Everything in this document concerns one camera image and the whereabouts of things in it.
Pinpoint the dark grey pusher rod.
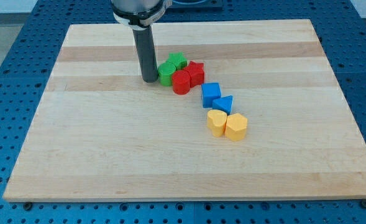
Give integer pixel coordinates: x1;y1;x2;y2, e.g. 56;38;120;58
133;26;158;83

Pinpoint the green cylinder block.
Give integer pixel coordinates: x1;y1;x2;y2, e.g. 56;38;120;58
158;62;176;86

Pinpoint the blue triangle block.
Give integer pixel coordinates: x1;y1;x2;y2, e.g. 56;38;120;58
212;95;233;115

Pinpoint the wooden board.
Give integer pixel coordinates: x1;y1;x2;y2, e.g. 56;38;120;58
3;19;366;202

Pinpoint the yellow pentagon block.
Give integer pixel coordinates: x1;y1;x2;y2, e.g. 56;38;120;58
224;113;248;141

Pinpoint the green star block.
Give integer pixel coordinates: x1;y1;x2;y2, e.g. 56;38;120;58
167;52;187;70

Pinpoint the yellow heart block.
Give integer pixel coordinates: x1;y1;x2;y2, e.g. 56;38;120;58
207;110;227;137

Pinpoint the red cylinder block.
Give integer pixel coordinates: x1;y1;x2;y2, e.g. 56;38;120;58
172;70;191;95

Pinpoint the red star block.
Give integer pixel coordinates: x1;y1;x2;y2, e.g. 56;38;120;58
183;61;205;88

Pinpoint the blue cube block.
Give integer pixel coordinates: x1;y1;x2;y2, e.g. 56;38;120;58
201;82;221;108

